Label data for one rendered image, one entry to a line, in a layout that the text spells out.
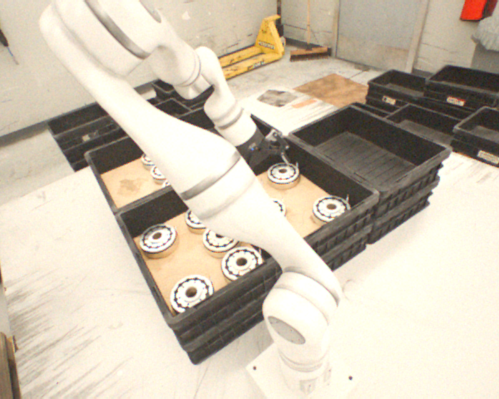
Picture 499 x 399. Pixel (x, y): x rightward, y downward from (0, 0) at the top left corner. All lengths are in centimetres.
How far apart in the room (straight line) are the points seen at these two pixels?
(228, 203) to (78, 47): 21
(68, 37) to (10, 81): 361
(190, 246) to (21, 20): 328
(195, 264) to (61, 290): 48
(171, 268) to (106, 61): 60
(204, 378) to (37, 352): 47
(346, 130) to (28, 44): 326
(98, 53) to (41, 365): 85
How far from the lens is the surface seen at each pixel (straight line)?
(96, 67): 38
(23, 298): 123
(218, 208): 36
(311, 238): 75
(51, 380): 102
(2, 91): 400
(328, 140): 125
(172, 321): 67
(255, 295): 78
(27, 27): 392
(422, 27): 382
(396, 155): 120
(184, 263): 87
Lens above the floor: 150
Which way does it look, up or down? 43 degrees down
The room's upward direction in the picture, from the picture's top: 9 degrees counter-clockwise
